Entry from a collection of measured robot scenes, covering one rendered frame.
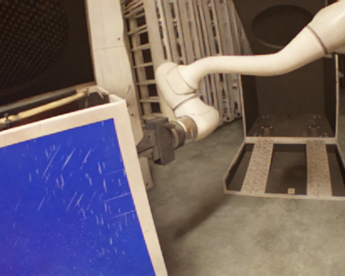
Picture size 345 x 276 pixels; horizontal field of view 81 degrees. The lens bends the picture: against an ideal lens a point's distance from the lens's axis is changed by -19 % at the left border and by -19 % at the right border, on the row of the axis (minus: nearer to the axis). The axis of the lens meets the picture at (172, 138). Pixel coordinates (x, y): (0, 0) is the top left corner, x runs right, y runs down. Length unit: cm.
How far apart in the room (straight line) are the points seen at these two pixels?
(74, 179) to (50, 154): 6
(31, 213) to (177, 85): 58
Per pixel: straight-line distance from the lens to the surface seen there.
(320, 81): 335
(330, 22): 71
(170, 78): 81
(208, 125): 79
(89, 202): 44
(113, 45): 188
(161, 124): 67
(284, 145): 248
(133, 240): 49
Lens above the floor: 100
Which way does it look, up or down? 17 degrees down
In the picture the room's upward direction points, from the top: 9 degrees counter-clockwise
